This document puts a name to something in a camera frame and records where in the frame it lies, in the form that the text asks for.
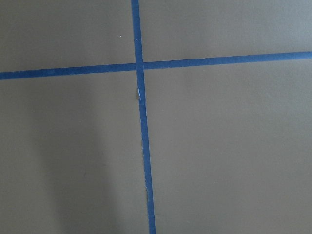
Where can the crossing blue tape strip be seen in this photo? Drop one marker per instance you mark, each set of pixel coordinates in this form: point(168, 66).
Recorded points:
point(95, 69)

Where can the long blue tape strip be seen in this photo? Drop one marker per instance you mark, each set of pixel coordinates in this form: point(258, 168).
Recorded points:
point(143, 115)

